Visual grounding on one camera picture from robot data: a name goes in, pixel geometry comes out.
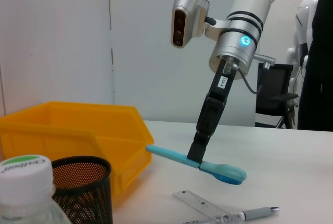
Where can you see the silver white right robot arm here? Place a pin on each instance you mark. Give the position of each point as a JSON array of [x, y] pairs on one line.
[[239, 39]]

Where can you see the yellow plastic bin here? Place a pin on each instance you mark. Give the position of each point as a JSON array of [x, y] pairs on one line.
[[65, 130]]

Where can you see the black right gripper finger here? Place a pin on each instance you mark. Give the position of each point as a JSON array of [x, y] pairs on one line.
[[209, 119]]

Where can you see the white humanoid robot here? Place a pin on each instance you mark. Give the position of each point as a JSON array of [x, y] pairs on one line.
[[304, 26]]

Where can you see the black office chair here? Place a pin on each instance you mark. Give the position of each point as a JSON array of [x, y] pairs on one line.
[[275, 86]]

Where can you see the green label water bottle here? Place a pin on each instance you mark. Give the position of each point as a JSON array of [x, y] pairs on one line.
[[23, 179]]

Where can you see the blue teal scissors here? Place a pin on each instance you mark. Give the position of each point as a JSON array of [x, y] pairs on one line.
[[223, 172]]

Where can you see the transparent plastic ruler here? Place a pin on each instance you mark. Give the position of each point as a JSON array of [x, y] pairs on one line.
[[200, 204]]

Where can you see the black mesh pen holder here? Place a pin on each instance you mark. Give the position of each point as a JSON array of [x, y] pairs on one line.
[[86, 203]]

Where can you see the black clothed figure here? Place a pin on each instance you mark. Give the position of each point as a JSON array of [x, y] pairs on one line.
[[320, 78]]

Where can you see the grey clear ballpoint pen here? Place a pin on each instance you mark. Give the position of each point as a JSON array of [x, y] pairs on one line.
[[260, 212]]

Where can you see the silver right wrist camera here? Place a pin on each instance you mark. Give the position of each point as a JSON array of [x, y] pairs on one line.
[[184, 18]]

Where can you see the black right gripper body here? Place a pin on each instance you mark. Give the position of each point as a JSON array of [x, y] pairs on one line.
[[222, 83]]

